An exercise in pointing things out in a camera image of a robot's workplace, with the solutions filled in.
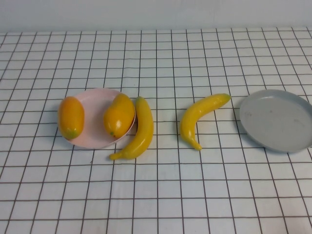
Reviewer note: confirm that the yellow plastic banana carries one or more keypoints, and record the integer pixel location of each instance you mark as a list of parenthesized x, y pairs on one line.
[(143, 136), (192, 117)]

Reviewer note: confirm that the orange yellow plastic mango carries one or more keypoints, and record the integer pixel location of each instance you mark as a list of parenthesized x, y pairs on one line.
[(70, 117), (119, 114)]

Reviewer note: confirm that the pink round plate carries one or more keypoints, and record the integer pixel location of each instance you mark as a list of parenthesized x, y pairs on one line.
[(95, 122)]

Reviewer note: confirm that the grey round plate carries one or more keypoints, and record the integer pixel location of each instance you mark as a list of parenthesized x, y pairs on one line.
[(275, 122)]

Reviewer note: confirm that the white black grid tablecloth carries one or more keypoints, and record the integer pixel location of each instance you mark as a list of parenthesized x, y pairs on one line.
[(170, 195)]

